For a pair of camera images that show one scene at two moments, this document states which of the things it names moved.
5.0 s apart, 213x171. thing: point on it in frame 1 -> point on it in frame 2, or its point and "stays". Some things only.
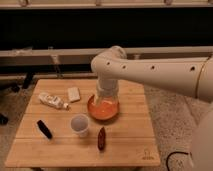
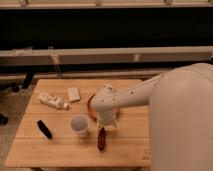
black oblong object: (44, 129) stays
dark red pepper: (101, 138) stays
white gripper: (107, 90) -> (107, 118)
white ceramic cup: (80, 124) stays
